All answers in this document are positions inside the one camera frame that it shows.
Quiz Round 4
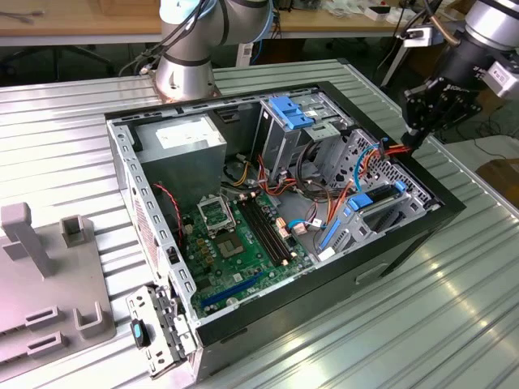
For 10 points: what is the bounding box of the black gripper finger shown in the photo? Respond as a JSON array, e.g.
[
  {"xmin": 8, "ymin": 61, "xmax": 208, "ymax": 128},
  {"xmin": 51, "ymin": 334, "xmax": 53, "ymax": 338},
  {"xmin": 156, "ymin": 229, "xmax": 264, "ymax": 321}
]
[
  {"xmin": 421, "ymin": 87, "xmax": 484, "ymax": 149},
  {"xmin": 403, "ymin": 78, "xmax": 448, "ymax": 149}
]

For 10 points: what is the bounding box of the orange power wire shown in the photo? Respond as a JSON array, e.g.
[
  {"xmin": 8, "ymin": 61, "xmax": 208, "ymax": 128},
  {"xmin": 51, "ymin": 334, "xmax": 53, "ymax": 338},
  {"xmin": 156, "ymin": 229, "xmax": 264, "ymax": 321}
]
[{"xmin": 326, "ymin": 137, "xmax": 415, "ymax": 228}]

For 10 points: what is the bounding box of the blue data wire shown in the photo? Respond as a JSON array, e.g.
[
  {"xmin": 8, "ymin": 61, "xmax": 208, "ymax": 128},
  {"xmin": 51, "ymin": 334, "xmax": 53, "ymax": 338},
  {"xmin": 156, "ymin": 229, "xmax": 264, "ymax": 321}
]
[{"xmin": 352, "ymin": 144, "xmax": 385, "ymax": 195}]

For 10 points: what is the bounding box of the grey metal disk bay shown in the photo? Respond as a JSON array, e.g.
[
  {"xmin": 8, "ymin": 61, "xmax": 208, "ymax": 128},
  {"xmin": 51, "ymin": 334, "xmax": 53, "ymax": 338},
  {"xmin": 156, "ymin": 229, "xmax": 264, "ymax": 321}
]
[{"xmin": 314, "ymin": 182, "xmax": 443, "ymax": 263}]

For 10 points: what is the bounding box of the brown cardboard box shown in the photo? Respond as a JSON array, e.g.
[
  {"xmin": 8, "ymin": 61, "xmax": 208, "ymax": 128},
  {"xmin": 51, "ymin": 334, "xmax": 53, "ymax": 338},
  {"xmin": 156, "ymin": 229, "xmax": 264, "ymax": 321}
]
[{"xmin": 476, "ymin": 160, "xmax": 519, "ymax": 202}]

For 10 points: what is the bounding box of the white flat box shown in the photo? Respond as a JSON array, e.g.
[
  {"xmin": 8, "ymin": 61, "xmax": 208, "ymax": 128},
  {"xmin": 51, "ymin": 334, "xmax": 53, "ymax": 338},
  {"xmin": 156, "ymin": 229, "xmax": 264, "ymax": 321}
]
[{"xmin": 363, "ymin": 4, "xmax": 406, "ymax": 24}]

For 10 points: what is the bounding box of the blue plastic drive latch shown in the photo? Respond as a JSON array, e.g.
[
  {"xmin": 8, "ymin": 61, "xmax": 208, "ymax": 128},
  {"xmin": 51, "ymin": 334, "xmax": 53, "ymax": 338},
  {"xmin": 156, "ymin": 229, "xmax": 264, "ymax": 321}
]
[{"xmin": 270, "ymin": 96, "xmax": 320, "ymax": 130}]

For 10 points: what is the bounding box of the grey metal drive cage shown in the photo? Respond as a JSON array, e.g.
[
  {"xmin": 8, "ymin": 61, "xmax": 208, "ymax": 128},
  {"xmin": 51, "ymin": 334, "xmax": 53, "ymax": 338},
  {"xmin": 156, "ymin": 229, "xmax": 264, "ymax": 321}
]
[{"xmin": 257, "ymin": 92, "xmax": 356, "ymax": 182}]

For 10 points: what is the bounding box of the black RAM slot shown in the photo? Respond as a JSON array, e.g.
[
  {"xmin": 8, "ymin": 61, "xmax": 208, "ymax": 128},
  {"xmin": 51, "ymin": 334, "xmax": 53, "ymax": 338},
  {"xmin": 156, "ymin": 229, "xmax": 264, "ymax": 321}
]
[
  {"xmin": 246, "ymin": 198, "xmax": 286, "ymax": 265},
  {"xmin": 255, "ymin": 196, "xmax": 297, "ymax": 260},
  {"xmin": 241, "ymin": 199, "xmax": 281, "ymax": 267},
  {"xmin": 251, "ymin": 197, "xmax": 292, "ymax": 263}
]

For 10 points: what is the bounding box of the green motherboard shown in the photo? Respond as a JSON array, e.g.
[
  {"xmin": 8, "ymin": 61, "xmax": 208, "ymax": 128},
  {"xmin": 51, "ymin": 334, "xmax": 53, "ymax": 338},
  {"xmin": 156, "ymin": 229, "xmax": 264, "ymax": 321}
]
[{"xmin": 182, "ymin": 190, "xmax": 317, "ymax": 319}]

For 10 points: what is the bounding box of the metal socket cover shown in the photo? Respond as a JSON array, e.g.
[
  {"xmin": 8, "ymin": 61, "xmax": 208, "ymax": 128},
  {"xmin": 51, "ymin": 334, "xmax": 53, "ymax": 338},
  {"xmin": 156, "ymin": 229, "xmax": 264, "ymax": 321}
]
[{"xmin": 196, "ymin": 193, "xmax": 237, "ymax": 237}]

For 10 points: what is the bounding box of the black open PC case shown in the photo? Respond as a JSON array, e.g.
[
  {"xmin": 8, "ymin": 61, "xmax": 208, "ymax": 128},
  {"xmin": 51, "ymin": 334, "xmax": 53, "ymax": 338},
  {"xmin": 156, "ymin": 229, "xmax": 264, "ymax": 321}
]
[{"xmin": 104, "ymin": 80, "xmax": 467, "ymax": 384}]

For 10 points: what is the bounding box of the grey power supply unit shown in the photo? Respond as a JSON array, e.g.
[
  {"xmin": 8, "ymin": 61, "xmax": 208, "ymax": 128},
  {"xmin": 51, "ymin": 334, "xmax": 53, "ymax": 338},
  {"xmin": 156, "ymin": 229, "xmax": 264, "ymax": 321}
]
[{"xmin": 133, "ymin": 115, "xmax": 228, "ymax": 203}]

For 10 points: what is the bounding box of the blue expansion slot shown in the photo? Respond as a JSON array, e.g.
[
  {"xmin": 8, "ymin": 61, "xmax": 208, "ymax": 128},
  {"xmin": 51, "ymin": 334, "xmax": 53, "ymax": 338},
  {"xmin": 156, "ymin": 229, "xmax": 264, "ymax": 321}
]
[{"xmin": 201, "ymin": 271, "xmax": 264, "ymax": 309}]

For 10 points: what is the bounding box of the long wooden desk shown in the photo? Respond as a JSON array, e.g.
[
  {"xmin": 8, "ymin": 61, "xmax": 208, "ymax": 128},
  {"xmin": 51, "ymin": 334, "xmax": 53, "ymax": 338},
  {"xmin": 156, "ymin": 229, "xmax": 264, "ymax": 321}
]
[{"xmin": 0, "ymin": 0, "xmax": 471, "ymax": 86}]

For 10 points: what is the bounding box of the grey plastic parts rack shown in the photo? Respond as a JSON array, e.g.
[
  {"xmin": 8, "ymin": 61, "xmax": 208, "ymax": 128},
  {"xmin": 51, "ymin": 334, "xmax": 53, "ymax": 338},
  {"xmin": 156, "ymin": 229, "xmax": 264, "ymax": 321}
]
[{"xmin": 0, "ymin": 202, "xmax": 118, "ymax": 361}]

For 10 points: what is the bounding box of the black camera cable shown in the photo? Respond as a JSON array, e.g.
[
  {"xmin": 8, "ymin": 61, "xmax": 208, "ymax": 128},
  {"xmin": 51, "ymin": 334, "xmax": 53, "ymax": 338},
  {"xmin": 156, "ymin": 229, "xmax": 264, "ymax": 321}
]
[{"xmin": 419, "ymin": 0, "xmax": 461, "ymax": 45}]

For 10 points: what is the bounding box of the white plain camera box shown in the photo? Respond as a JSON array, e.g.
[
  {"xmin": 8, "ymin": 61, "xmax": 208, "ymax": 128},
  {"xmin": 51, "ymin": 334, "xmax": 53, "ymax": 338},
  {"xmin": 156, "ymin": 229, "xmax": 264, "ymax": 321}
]
[{"xmin": 402, "ymin": 26, "xmax": 435, "ymax": 46}]

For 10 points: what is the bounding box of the thin light blue wire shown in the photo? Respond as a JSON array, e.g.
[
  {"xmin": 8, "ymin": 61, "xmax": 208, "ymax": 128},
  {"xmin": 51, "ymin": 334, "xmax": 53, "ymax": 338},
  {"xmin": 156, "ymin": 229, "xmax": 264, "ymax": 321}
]
[{"xmin": 290, "ymin": 218, "xmax": 328, "ymax": 233}]

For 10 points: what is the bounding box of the multicolour power wire bundle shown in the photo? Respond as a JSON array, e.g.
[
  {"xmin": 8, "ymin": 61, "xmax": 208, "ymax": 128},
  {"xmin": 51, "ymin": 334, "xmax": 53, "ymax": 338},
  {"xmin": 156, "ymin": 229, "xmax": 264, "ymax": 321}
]
[{"xmin": 225, "ymin": 153, "xmax": 303, "ymax": 199}]

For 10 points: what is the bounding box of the red and black twisted wire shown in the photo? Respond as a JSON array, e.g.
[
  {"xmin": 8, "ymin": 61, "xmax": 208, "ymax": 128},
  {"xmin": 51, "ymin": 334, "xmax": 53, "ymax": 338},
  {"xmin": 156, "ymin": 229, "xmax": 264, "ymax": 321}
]
[{"xmin": 152, "ymin": 182, "xmax": 183, "ymax": 245}]

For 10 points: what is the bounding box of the black and blue bracket latch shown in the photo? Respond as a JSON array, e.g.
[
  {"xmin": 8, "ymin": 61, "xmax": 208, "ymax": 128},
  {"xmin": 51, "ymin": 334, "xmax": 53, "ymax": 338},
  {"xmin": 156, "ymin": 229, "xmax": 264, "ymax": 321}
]
[{"xmin": 129, "ymin": 318, "xmax": 150, "ymax": 350}]

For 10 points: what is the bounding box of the grey hinged expansion bracket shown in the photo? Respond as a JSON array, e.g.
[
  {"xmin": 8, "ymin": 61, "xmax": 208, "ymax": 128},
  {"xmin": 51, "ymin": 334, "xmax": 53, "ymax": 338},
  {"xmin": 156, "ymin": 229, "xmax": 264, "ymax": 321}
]
[{"xmin": 126, "ymin": 284, "xmax": 198, "ymax": 380}]

